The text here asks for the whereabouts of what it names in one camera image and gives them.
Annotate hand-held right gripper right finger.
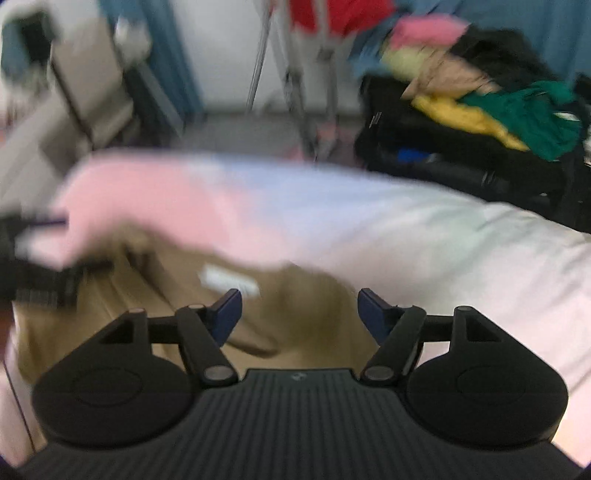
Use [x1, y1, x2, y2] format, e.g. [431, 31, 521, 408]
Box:
[358, 287, 502, 387]

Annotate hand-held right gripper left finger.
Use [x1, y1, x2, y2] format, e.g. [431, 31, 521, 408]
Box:
[99, 288, 243, 387]

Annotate green garment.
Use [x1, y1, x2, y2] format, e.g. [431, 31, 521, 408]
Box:
[461, 80, 583, 161]

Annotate tan pants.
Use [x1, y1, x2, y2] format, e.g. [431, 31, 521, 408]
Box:
[14, 240, 384, 384]

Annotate pale yellow garment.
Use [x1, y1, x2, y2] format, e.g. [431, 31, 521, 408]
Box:
[380, 46, 435, 78]

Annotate black garment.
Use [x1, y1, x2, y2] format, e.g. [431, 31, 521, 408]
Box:
[455, 28, 564, 90]

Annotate light brown garment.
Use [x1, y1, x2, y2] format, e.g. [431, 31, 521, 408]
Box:
[401, 50, 503, 100]

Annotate pink garment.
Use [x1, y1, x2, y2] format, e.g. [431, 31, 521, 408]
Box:
[389, 15, 471, 51]

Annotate grey cabinet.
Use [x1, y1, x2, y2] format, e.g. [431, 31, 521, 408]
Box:
[0, 11, 139, 195]

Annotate metal drying rack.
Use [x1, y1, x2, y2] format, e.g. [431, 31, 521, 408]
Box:
[246, 0, 345, 160]

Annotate black suitcase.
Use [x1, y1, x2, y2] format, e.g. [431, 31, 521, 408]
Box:
[355, 74, 591, 232]

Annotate red garment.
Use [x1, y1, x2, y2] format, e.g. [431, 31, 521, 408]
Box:
[286, 0, 399, 37]

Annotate pink bed sheet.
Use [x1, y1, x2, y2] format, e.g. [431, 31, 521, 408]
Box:
[0, 150, 591, 467]

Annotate blue denim garment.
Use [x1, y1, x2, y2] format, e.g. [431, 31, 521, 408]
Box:
[348, 25, 403, 75]

